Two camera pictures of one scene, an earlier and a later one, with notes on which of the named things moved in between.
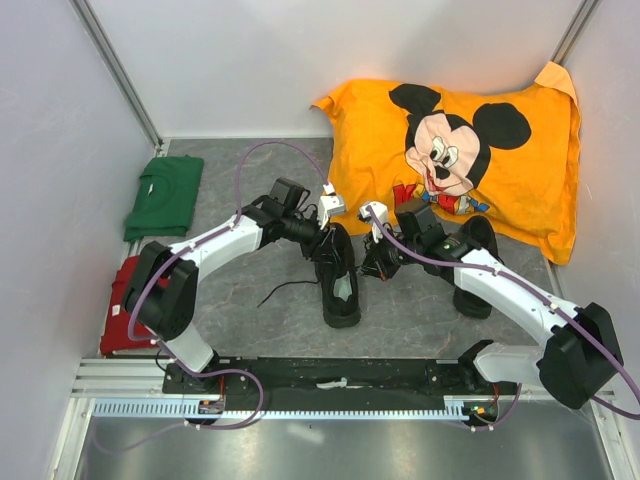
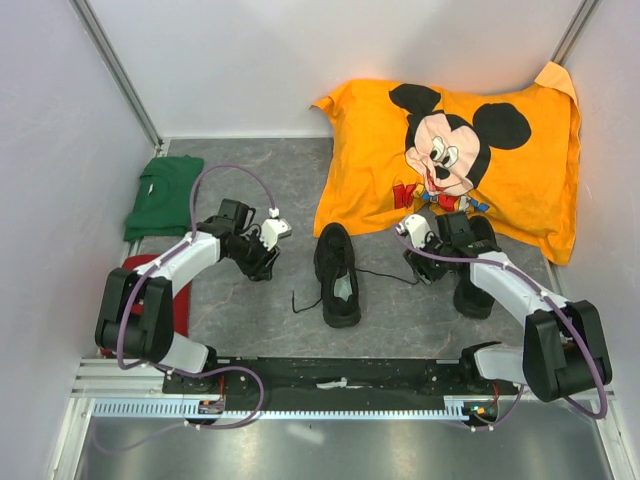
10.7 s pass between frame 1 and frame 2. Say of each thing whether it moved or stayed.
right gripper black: moved
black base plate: stayed
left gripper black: moved
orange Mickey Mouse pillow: stayed
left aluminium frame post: stayed
